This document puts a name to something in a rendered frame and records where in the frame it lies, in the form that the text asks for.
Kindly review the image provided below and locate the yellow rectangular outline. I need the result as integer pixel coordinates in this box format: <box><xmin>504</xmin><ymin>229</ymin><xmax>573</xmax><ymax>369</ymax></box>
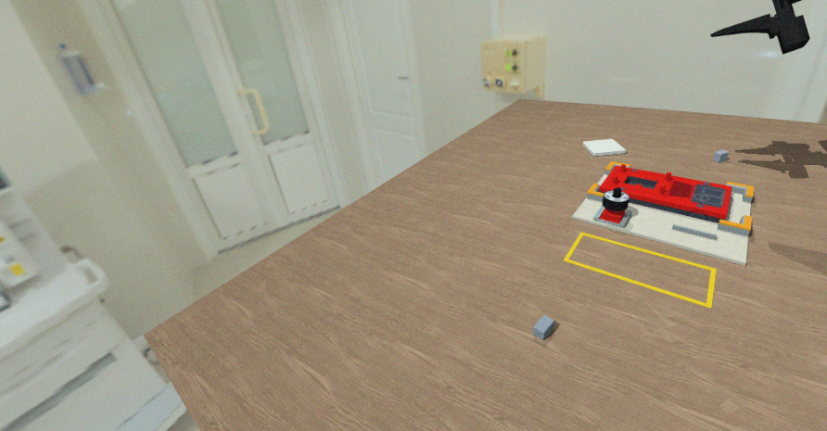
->
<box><xmin>564</xmin><ymin>232</ymin><xmax>716</xmax><ymax>309</ymax></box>

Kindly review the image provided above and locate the white flat square plate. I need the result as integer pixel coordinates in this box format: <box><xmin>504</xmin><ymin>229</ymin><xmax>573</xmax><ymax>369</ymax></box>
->
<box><xmin>583</xmin><ymin>138</ymin><xmax>626</xmax><ymax>157</ymax></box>

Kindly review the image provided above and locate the black wheel with white hub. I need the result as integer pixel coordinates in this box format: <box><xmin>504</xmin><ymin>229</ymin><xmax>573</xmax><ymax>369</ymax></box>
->
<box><xmin>602</xmin><ymin>190</ymin><xmax>630</xmax><ymax>211</ymax></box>

